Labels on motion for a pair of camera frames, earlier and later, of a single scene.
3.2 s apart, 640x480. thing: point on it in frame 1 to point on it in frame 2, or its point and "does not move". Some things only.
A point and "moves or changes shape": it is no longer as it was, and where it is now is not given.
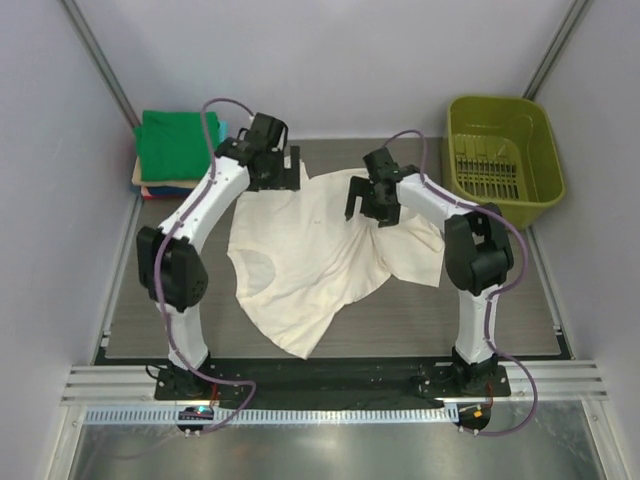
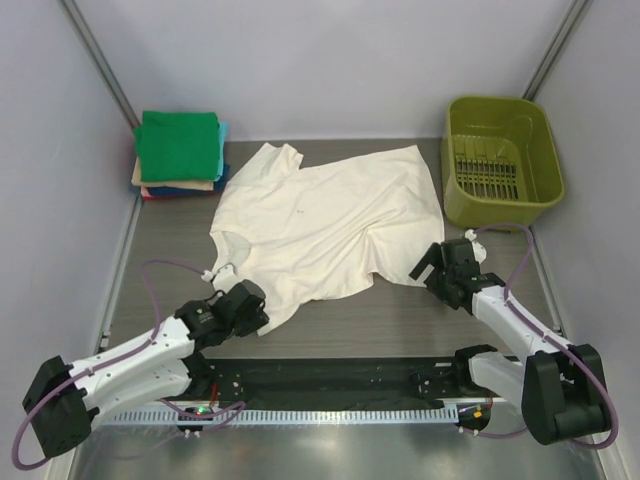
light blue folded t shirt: (223, 130) does not move
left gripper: (285, 179) to (259, 318)
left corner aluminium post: (100, 60) does not move
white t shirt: (300, 262) moves or changes shape
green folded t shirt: (173, 145) does not move
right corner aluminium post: (534, 85) does not move
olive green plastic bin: (502, 151) does not move
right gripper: (358, 187) to (434, 258)
